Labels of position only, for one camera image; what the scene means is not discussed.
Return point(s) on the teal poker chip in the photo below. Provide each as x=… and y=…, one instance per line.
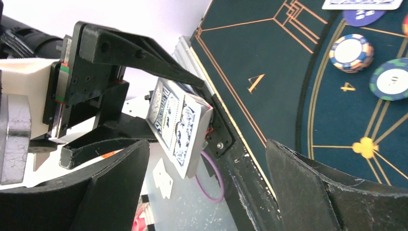
x=390, y=80

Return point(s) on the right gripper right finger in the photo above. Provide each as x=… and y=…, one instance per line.
x=314, y=197

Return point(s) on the blue backed playing card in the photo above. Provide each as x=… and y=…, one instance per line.
x=361, y=4

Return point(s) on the purple round blind button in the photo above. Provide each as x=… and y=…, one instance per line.
x=358, y=18

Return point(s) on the dark green rectangular poker mat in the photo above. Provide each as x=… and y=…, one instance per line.
x=269, y=62

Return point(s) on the orange poker chip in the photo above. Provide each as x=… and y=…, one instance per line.
x=405, y=25

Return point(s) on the blue playing card deck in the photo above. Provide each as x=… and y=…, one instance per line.
x=179, y=119

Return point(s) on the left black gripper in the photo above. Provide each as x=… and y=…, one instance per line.
x=47, y=96

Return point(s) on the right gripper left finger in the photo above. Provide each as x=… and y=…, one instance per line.
x=100, y=197

